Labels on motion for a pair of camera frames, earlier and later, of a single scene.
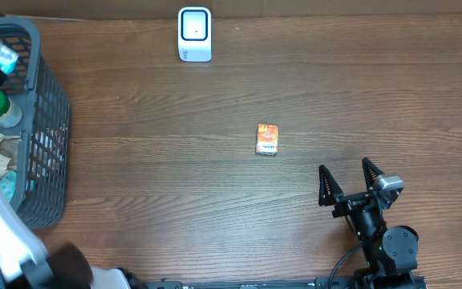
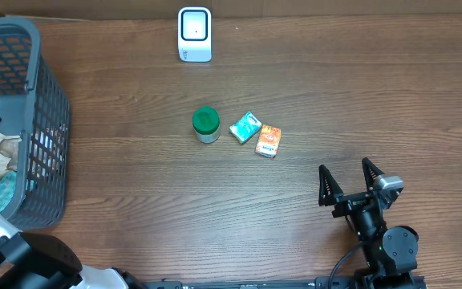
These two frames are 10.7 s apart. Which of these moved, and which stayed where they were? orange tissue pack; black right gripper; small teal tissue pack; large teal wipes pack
Moved: small teal tissue pack
Stayed: orange tissue pack; large teal wipes pack; black right gripper
